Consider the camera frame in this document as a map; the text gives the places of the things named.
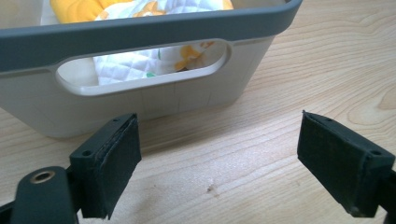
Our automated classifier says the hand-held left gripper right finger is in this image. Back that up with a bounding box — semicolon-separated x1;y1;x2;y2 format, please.
296;110;396;218

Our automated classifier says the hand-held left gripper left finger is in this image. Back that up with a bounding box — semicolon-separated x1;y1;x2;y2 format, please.
68;112;143;220

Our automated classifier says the white quilted patterned cloth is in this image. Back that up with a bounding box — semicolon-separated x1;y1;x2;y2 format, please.
92;0;234;87

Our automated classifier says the grey plastic basket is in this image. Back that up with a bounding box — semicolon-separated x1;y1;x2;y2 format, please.
0;0;304;139

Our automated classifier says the yellow quilted cloth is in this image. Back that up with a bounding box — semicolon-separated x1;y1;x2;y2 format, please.
49;0;134;24

